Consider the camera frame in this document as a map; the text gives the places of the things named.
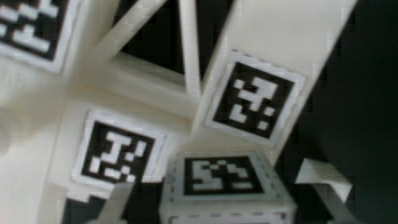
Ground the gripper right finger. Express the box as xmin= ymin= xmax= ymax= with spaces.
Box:
xmin=294 ymin=184 xmax=369 ymax=224

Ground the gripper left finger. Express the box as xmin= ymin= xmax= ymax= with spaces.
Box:
xmin=86 ymin=183 xmax=163 ymax=224

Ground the white chair leg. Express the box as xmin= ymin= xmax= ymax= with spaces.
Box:
xmin=161 ymin=151 xmax=298 ymax=224

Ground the white chair back frame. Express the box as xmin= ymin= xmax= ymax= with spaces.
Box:
xmin=0 ymin=0 xmax=360 ymax=224

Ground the white part right edge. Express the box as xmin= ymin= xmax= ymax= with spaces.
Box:
xmin=296 ymin=159 xmax=354 ymax=201

